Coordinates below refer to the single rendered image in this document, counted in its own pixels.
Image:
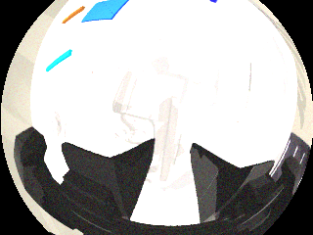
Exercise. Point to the orange flat bar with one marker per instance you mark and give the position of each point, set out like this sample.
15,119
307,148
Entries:
73,14

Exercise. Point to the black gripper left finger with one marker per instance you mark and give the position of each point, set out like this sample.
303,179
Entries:
124,173

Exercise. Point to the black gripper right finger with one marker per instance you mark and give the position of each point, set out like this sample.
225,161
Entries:
218,182

